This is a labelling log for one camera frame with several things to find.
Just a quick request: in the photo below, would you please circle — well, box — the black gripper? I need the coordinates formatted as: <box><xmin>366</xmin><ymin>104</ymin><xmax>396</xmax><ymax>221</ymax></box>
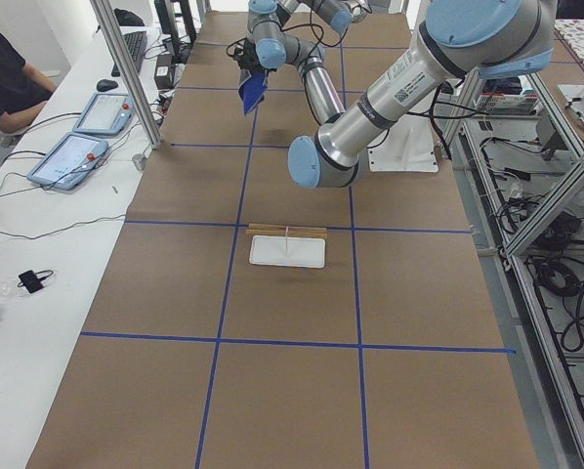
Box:
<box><xmin>232</xmin><ymin>39</ymin><xmax>261</xmax><ymax>71</ymax></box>

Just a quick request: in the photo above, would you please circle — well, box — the blue grey towel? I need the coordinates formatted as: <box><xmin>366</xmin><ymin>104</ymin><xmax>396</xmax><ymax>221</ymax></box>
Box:
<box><xmin>237</xmin><ymin>68</ymin><xmax>268</xmax><ymax>115</ymax></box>

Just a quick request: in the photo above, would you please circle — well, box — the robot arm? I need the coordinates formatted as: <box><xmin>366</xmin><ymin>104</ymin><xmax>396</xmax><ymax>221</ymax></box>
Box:
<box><xmin>287</xmin><ymin>0</ymin><xmax>558</xmax><ymax>189</ymax></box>
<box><xmin>227</xmin><ymin>1</ymin><xmax>345</xmax><ymax>124</ymax></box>

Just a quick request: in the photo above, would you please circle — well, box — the black monitor stand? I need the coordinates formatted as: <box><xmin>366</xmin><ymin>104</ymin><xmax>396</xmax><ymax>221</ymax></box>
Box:
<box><xmin>153</xmin><ymin>0</ymin><xmax>197</xmax><ymax>64</ymax></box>

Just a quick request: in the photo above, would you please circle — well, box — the black power adapter box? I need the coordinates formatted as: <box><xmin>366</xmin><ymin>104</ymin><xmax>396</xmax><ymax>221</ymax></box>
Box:
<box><xmin>153</xmin><ymin>53</ymin><xmax>175</xmax><ymax>90</ymax></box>

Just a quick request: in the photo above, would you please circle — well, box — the black keyboard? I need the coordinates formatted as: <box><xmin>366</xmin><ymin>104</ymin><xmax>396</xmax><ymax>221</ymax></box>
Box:
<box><xmin>123</xmin><ymin>30</ymin><xmax>147</xmax><ymax>72</ymax></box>

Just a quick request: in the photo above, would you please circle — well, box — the black computer mouse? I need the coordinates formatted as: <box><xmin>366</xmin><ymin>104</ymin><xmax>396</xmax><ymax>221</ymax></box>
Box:
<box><xmin>96</xmin><ymin>79</ymin><xmax>118</xmax><ymax>92</ymax></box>

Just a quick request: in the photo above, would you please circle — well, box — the far teach pendant tablet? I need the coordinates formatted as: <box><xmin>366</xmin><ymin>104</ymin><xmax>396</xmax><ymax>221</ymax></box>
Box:
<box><xmin>73</xmin><ymin>92</ymin><xmax>133</xmax><ymax>137</ymax></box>

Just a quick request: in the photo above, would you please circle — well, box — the teach pendant tablet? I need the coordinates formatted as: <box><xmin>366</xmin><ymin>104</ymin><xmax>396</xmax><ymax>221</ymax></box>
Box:
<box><xmin>73</xmin><ymin>92</ymin><xmax>133</xmax><ymax>137</ymax></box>
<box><xmin>26</xmin><ymin>132</ymin><xmax>109</xmax><ymax>191</ymax></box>

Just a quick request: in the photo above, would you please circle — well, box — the near teach pendant tablet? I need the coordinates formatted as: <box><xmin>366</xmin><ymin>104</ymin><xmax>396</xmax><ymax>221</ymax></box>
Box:
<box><xmin>26</xmin><ymin>132</ymin><xmax>109</xmax><ymax>191</ymax></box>

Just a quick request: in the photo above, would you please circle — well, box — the person in black shirt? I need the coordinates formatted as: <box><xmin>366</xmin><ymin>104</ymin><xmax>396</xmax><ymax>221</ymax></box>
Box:
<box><xmin>0</xmin><ymin>32</ymin><xmax>57</xmax><ymax>134</ymax></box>

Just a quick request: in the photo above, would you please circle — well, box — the clear plastic bag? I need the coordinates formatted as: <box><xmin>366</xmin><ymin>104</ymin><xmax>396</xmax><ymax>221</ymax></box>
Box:
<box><xmin>0</xmin><ymin>277</ymin><xmax>29</xmax><ymax>302</ymax></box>

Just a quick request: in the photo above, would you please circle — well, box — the aluminium frame post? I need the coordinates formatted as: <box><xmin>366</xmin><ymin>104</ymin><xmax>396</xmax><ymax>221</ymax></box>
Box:
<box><xmin>90</xmin><ymin>0</ymin><xmax>162</xmax><ymax>149</ymax></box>

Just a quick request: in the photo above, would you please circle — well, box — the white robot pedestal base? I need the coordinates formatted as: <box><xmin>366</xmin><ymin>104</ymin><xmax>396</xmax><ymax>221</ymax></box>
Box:
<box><xmin>367</xmin><ymin>115</ymin><xmax>438</xmax><ymax>173</ymax></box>

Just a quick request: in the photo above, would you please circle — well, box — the small black device with cable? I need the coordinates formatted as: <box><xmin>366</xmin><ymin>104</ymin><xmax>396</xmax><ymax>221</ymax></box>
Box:
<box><xmin>18</xmin><ymin>269</ymin><xmax>55</xmax><ymax>294</ymax></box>

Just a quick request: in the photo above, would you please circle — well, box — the aluminium frame rack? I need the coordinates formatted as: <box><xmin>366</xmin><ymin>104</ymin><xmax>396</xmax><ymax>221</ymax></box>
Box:
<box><xmin>441</xmin><ymin>33</ymin><xmax>584</xmax><ymax>468</ymax></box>

